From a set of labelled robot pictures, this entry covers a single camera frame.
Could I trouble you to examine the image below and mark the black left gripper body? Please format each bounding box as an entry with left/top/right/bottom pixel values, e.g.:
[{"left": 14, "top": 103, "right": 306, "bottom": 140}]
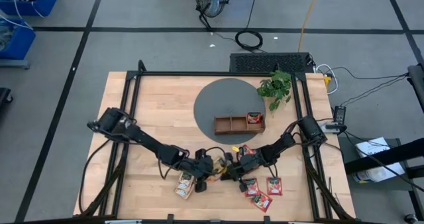
[{"left": 185, "top": 148, "right": 215, "bottom": 194}]

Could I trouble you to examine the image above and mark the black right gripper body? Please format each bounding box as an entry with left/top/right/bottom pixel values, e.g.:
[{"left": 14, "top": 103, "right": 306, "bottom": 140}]
[{"left": 224, "top": 152, "right": 264, "bottom": 194}]

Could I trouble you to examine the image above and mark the orange tea packet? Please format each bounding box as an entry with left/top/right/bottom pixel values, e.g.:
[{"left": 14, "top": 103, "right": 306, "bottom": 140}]
[{"left": 208, "top": 156, "right": 230, "bottom": 182}]

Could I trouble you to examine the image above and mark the wooden three-compartment tray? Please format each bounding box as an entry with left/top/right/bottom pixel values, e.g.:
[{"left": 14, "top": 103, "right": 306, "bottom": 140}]
[{"left": 213, "top": 113, "right": 266, "bottom": 135}]

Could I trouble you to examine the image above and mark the grey round mat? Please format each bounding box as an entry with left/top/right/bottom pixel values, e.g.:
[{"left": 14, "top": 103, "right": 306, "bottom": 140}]
[{"left": 193, "top": 78, "right": 266, "bottom": 145}]

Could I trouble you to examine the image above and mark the green leafy plant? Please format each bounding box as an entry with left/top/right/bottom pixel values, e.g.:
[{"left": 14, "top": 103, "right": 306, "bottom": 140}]
[{"left": 256, "top": 70, "right": 293, "bottom": 111}]

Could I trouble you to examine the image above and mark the silver metal strip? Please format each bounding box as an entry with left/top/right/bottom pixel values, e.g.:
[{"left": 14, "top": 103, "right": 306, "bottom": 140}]
[{"left": 105, "top": 219, "right": 143, "bottom": 224}]

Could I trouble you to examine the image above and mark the black perforated computer case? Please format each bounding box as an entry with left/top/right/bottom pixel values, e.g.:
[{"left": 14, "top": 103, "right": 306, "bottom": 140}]
[{"left": 229, "top": 52, "right": 315, "bottom": 74}]

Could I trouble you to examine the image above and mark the black power adapter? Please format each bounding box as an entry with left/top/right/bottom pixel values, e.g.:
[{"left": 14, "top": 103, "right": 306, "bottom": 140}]
[{"left": 333, "top": 105, "right": 347, "bottom": 124}]

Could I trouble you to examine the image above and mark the white paper bag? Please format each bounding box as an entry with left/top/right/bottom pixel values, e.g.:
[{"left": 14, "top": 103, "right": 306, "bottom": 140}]
[{"left": 352, "top": 137, "right": 407, "bottom": 184}]

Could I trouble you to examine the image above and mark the black metal stand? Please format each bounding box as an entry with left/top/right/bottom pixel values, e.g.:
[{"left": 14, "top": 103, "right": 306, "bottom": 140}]
[{"left": 344, "top": 138, "right": 424, "bottom": 224}]

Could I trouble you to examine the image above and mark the black floor fan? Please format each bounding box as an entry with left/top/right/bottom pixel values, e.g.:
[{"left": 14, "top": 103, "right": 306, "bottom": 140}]
[{"left": 191, "top": 0, "right": 231, "bottom": 31}]

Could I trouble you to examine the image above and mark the blue plastic bin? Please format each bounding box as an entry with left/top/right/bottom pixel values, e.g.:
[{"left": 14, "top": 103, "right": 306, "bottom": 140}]
[
  {"left": 0, "top": 0, "right": 60, "bottom": 18},
  {"left": 0, "top": 17, "right": 36, "bottom": 61}
]

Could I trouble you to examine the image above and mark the white looped cable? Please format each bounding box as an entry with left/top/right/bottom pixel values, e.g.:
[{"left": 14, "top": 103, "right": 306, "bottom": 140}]
[{"left": 314, "top": 64, "right": 339, "bottom": 95}]

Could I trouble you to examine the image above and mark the black coiled cable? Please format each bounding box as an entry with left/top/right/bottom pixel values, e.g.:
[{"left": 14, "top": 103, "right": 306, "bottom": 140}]
[{"left": 234, "top": 0, "right": 264, "bottom": 52}]

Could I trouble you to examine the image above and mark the thin black floor cable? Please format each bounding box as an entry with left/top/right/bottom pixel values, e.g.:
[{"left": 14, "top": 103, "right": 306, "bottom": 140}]
[{"left": 331, "top": 66, "right": 410, "bottom": 107}]

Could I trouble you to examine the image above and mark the yellow hanging cable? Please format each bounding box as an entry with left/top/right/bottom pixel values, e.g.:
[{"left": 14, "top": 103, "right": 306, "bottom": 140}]
[{"left": 297, "top": 0, "right": 322, "bottom": 52}]

